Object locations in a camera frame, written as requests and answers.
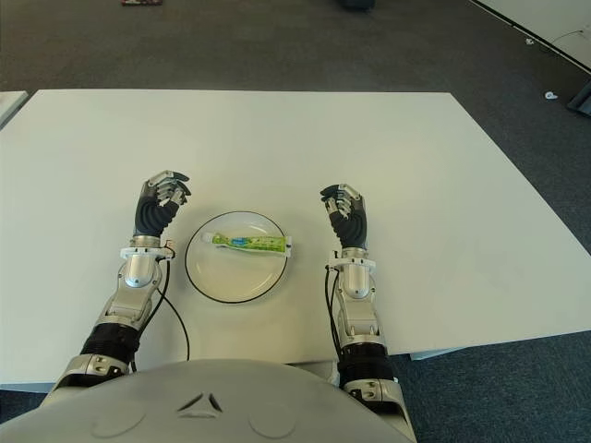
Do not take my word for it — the white side table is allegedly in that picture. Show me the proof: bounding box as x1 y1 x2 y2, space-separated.
0 90 27 130

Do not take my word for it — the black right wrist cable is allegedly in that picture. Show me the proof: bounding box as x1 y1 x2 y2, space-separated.
323 265 345 365

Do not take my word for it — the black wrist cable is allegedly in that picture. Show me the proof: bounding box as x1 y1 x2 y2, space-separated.
154 257 191 362
323 265 345 365

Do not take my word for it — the white plate with black rim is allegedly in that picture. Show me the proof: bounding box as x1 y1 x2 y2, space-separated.
184 210 293 305

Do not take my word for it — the green white toothpaste tube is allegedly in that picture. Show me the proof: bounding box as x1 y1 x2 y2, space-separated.
201 232 295 257

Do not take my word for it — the dark flat board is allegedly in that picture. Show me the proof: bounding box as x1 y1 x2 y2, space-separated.
566 76 591 116

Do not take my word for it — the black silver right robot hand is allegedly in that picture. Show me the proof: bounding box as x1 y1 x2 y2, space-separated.
318 183 369 250

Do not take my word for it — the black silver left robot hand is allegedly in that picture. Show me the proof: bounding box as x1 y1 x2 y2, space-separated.
133 170 193 237

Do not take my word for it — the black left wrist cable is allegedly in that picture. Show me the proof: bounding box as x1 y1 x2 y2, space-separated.
154 257 191 362

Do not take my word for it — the grey robot torso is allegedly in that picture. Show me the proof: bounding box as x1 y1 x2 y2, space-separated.
40 358 415 443

